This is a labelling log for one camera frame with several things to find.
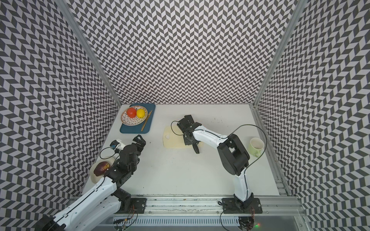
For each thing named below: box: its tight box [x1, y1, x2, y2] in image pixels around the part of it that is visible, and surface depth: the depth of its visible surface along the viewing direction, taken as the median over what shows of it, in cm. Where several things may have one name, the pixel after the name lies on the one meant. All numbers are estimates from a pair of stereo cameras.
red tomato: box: [126, 107, 137, 119], surface depth 111 cm
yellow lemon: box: [136, 108, 146, 119], surface depth 110 cm
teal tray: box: [119, 103, 156, 134], surface depth 107 cm
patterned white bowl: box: [120, 105, 148, 127], surface depth 110 cm
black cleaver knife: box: [192, 143, 200, 154], surface depth 92 cm
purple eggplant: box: [93, 161, 111, 177], surface depth 82 cm
